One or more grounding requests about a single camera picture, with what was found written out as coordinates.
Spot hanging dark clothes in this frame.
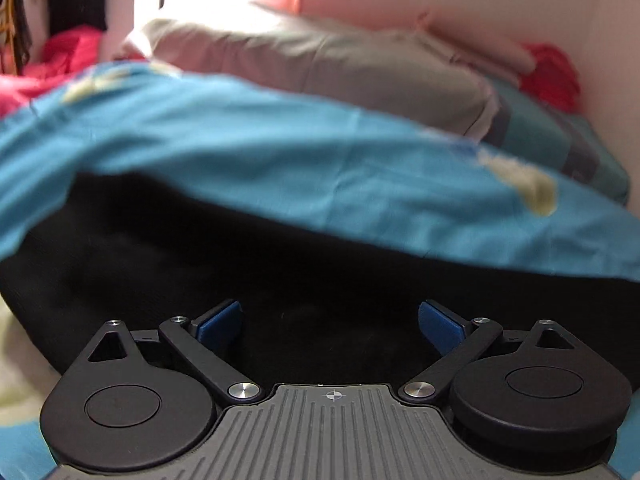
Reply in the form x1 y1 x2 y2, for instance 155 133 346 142
0 0 118 73

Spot blue striped mattress cover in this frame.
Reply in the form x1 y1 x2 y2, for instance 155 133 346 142
465 80 631 206

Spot red cloth pile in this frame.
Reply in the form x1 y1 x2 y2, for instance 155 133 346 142
0 27 106 116

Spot blue floral bedsheet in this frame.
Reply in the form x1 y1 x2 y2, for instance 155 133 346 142
0 62 640 480

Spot folded beige blanket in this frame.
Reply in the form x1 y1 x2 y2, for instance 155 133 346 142
415 12 536 81

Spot beige pillow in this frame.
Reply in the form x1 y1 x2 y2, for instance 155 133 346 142
115 2 501 138

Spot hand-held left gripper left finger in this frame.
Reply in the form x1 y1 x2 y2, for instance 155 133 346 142
87 299 262 403

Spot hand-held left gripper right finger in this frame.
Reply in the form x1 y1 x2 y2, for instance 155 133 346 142
399 299 576 403

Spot black pants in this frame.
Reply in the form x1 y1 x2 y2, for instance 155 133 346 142
0 172 640 396

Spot stack of red folded clothes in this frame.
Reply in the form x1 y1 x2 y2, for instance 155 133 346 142
520 42 583 113

